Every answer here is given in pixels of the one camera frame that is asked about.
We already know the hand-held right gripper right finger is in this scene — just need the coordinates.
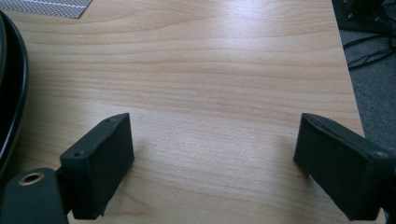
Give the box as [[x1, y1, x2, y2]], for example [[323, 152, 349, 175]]
[[292, 112, 396, 222]]

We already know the grey woven mat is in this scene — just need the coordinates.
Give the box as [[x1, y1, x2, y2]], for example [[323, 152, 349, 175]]
[[0, 0, 93, 20]]

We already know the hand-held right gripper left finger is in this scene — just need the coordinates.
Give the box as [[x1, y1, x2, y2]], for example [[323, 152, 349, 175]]
[[59, 112, 135, 221]]

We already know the black equipment with cables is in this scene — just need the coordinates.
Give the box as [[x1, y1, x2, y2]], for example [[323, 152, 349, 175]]
[[342, 0, 396, 70]]

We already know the black stand base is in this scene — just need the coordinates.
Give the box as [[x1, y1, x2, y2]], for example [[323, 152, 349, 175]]
[[331, 0, 396, 35]]

